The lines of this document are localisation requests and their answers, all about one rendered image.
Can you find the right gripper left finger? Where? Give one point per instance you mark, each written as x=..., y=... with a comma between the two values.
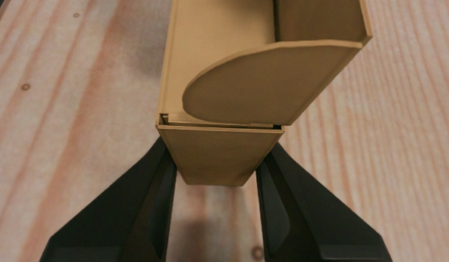
x=112, y=227

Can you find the brown cardboard box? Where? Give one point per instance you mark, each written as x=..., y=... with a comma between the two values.
x=224, y=101

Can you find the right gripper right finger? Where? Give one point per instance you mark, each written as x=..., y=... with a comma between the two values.
x=321, y=227

